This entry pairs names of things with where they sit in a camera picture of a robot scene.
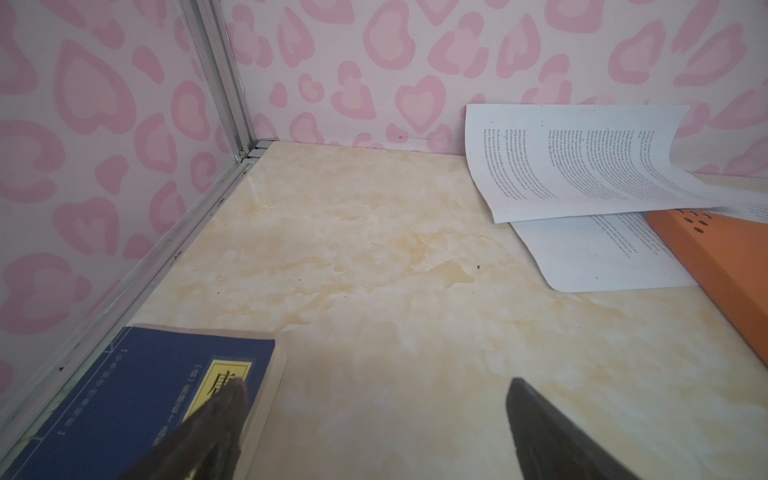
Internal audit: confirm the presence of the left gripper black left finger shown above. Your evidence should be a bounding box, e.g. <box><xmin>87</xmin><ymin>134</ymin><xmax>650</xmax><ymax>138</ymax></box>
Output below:
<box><xmin>119</xmin><ymin>378</ymin><xmax>249</xmax><ymax>480</ymax></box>

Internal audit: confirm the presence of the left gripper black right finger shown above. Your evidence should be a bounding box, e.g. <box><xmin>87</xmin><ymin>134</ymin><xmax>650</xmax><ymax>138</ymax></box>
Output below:
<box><xmin>506</xmin><ymin>377</ymin><xmax>638</xmax><ymax>480</ymax></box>

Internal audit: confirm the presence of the orange and black folder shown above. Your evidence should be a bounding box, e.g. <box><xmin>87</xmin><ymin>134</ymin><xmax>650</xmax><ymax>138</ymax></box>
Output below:
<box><xmin>645</xmin><ymin>209</ymin><xmax>767</xmax><ymax>362</ymax></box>

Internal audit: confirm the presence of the blue paperback book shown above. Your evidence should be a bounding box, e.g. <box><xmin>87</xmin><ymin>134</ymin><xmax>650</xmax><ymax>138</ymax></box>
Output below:
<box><xmin>5</xmin><ymin>327</ymin><xmax>286</xmax><ymax>479</ymax></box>

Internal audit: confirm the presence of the lower back text sheet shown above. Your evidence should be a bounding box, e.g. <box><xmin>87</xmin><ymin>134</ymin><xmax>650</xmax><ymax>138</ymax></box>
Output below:
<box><xmin>511</xmin><ymin>213</ymin><xmax>697</xmax><ymax>293</ymax></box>

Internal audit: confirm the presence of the text sheet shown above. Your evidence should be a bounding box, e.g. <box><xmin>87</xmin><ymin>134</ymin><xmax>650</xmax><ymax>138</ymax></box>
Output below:
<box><xmin>465</xmin><ymin>104</ymin><xmax>767</xmax><ymax>224</ymax></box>
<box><xmin>511</xmin><ymin>213</ymin><xmax>697</xmax><ymax>293</ymax></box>

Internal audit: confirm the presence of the top back text sheet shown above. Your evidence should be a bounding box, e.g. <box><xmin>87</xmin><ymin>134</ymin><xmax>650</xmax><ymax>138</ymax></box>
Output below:
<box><xmin>465</xmin><ymin>104</ymin><xmax>767</xmax><ymax>224</ymax></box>

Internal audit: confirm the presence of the aluminium frame corner post left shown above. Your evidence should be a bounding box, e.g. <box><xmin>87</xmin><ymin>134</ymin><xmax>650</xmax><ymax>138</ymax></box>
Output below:
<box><xmin>178</xmin><ymin>0</ymin><xmax>258</xmax><ymax>162</ymax></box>

